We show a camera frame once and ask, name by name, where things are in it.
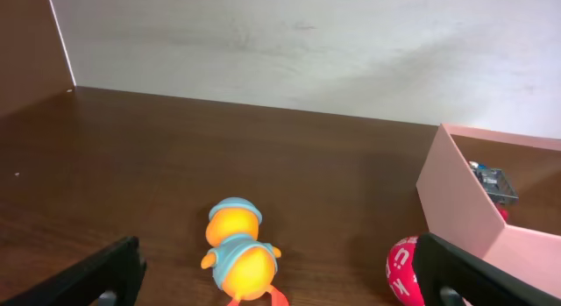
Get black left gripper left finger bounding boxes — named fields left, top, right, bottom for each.
left=2, top=237, right=147, bottom=306

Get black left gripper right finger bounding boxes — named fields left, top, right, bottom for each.
left=413, top=232, right=560, bottom=306

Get red toy car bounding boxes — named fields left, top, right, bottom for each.
left=468, top=161, right=519, bottom=222

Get red ball white letters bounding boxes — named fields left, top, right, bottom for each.
left=386, top=236, right=425, bottom=306

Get yellow duck toy blue hat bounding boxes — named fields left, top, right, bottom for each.
left=201, top=197, right=289, bottom=306

